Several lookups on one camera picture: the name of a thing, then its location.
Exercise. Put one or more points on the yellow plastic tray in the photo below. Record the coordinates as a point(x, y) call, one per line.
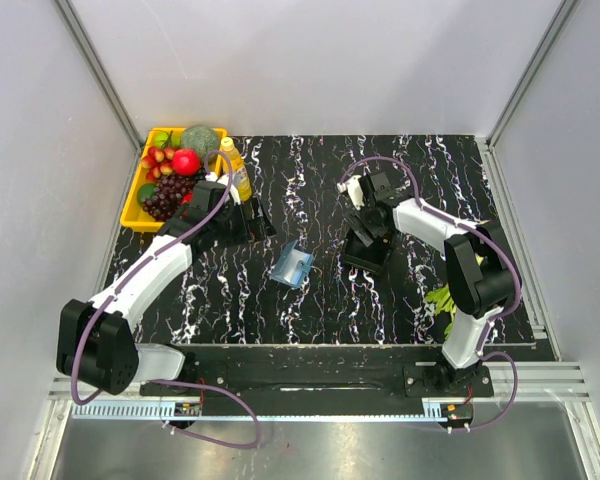
point(132, 216)

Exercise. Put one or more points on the blue card holder wallet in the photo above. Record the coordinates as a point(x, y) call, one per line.
point(293, 266)

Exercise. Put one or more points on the green lime fruit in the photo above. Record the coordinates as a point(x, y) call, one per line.
point(162, 139)

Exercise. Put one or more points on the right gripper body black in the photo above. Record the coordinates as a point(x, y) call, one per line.
point(362, 216)

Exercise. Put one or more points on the yellow juice bottle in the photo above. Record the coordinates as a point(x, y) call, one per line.
point(240, 179)

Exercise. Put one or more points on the dark purple grape bunch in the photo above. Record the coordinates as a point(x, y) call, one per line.
point(172, 192)

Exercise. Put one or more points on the white celery stalk with leaves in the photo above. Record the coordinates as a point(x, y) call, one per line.
point(445, 300)

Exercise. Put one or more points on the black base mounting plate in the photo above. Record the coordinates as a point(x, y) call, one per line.
point(412, 371)

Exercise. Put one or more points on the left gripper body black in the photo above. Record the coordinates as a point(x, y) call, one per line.
point(234, 229)

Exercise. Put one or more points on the green melon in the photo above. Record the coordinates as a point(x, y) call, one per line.
point(201, 139)

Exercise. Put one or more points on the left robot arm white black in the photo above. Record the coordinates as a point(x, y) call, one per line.
point(96, 342)

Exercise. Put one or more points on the green avocado fruit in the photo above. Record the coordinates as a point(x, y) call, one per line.
point(144, 192)

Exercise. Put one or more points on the small red fruit cluster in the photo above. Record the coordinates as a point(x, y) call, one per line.
point(157, 163)

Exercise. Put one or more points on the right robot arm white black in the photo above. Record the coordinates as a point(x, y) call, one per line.
point(482, 278)

